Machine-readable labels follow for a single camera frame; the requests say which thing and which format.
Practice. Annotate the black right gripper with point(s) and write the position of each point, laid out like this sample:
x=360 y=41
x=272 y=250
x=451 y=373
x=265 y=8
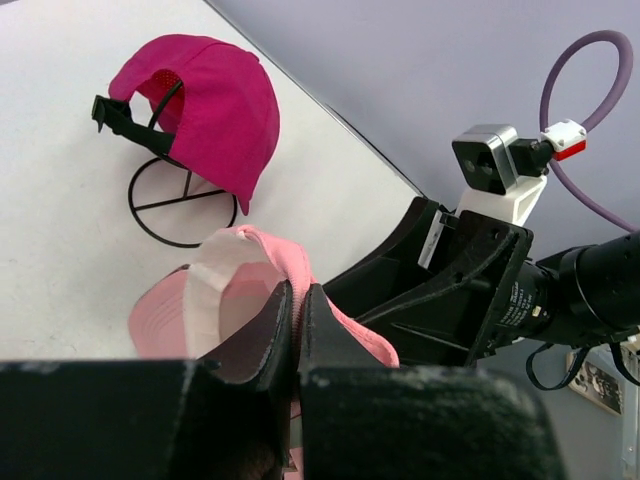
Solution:
x=436 y=284

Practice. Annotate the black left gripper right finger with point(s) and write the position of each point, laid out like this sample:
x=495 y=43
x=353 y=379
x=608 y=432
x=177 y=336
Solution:
x=362 y=420

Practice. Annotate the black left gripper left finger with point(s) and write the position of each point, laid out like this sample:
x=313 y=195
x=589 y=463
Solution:
x=89 y=419

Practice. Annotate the light pink baseball cap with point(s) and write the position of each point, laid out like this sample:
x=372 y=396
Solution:
x=235 y=315

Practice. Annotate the magenta baseball cap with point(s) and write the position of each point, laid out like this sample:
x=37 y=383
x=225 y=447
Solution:
x=203 y=103

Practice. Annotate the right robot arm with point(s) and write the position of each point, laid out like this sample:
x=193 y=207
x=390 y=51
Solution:
x=583 y=298

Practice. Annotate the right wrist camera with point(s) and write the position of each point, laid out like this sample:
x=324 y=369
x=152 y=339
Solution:
x=505 y=174

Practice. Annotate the black wire hat stand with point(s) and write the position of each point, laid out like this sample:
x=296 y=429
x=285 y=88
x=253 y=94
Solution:
x=186 y=196

